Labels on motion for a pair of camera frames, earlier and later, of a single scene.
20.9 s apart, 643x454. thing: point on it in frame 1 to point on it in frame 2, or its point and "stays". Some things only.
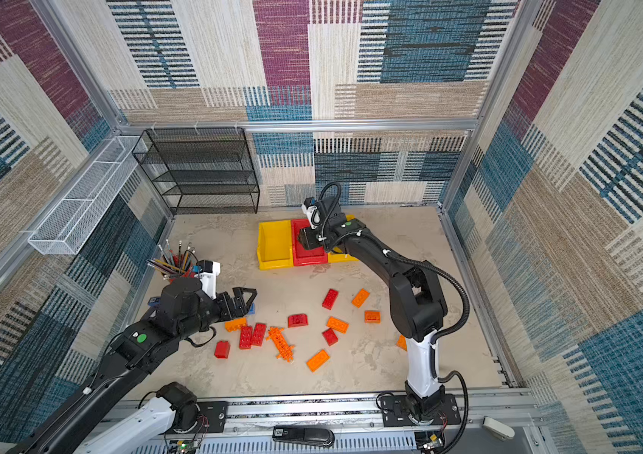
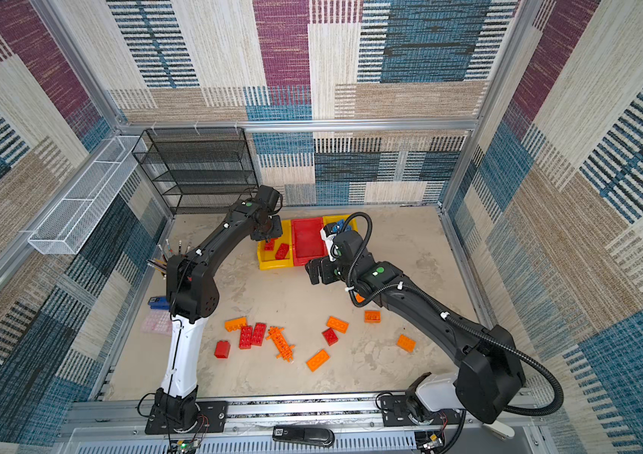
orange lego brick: [338, 324] stays
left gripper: [223, 300] to [280, 231]
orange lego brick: [372, 317] stays
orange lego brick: [318, 360] stays
